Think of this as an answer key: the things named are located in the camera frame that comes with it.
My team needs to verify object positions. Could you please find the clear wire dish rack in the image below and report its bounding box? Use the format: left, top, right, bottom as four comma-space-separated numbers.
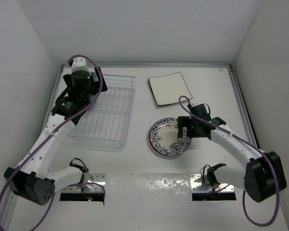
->
66, 74, 137, 149

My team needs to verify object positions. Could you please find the aluminium table frame rail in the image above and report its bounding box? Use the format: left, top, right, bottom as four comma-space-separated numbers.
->
5, 64, 255, 231

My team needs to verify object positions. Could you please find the metal base plate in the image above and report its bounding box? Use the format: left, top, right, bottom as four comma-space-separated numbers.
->
61, 173, 106, 193
190, 173, 235, 193

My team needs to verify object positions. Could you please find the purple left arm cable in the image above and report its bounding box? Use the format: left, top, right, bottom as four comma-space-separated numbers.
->
0, 54, 105, 231

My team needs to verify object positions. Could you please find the red teal floral plate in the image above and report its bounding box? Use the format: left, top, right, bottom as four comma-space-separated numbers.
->
147, 128, 164, 156

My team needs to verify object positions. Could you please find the blue white floral plate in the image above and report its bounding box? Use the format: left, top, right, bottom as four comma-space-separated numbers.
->
150, 117, 192, 157

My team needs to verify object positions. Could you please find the square cream plate black rim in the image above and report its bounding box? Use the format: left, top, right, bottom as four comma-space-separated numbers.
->
150, 72, 193, 107

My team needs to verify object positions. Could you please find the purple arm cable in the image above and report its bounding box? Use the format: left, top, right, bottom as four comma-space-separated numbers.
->
0, 54, 105, 231
178, 95, 280, 226

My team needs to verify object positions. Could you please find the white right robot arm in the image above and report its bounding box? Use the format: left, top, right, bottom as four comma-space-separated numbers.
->
177, 104, 287, 202

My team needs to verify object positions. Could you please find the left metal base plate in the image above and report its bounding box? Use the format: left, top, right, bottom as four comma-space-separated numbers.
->
61, 173, 106, 193

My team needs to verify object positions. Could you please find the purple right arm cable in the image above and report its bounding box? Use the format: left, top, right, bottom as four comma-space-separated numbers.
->
178, 95, 280, 226

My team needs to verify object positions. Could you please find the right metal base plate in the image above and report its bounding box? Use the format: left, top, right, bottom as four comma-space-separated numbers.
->
190, 173, 235, 193

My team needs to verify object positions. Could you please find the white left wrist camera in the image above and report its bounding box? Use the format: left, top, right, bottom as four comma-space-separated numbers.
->
68, 57, 89, 72

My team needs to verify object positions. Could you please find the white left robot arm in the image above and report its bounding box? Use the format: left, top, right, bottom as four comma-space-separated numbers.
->
4, 66, 107, 205

